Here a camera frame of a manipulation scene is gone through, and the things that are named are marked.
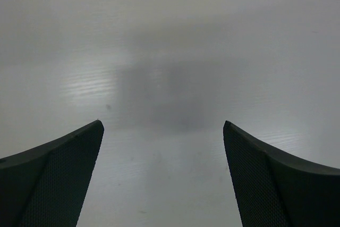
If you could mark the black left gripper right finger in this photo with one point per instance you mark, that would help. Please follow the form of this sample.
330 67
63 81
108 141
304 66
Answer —
275 188

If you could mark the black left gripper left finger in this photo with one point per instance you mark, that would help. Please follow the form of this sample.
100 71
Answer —
47 185

